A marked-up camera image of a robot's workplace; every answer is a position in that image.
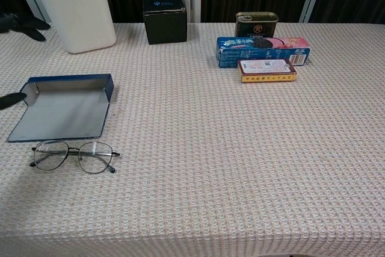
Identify beige waffle tablecloth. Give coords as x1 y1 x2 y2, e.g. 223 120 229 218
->
0 22 385 257

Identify black cube cardboard box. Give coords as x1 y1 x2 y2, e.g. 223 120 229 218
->
142 0 188 45

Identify thin metal frame eyeglasses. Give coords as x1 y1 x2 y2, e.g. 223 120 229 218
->
29 139 121 175

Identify white square trash bin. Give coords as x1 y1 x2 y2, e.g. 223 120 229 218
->
32 0 117 55

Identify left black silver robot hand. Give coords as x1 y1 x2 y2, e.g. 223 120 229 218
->
0 12 51 111

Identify small yellow red medicine box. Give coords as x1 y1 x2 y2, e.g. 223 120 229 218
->
237 58 298 84

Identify olive luncheon meat tin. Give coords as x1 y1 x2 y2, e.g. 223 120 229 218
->
234 11 280 39

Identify dark blue glasses case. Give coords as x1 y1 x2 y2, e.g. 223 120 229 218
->
6 73 115 143

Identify blue pink cookie box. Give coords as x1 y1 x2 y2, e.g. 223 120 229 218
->
215 36 312 69

